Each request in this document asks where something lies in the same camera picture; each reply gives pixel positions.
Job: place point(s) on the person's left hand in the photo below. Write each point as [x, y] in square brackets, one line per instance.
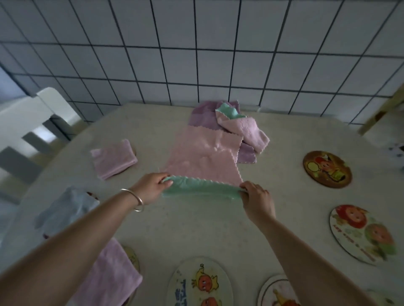
[151, 189]

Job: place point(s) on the person's right hand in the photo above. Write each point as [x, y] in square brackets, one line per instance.
[258, 205]

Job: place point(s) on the beige round coaster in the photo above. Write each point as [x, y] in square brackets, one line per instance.
[134, 153]

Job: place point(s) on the red bordered round coaster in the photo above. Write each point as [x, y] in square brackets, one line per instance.
[93, 195]

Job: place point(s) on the yellow green cartoon coaster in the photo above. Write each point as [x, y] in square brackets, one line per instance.
[134, 258]

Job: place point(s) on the dark brown round coaster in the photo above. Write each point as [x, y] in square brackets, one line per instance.
[326, 170]

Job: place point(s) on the pink rimmed cartoon coaster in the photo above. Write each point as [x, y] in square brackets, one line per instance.
[271, 293]

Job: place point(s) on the two faces round coaster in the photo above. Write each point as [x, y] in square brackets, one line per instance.
[353, 233]

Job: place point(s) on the white ice cream coaster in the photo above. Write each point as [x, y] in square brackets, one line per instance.
[189, 283]

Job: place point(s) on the person's right forearm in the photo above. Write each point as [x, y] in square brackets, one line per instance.
[309, 268]

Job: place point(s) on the person's left forearm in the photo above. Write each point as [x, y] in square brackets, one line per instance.
[63, 258]

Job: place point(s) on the white wooden chair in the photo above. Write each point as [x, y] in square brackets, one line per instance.
[25, 113]

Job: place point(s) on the golden door frame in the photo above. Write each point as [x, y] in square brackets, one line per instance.
[378, 116]

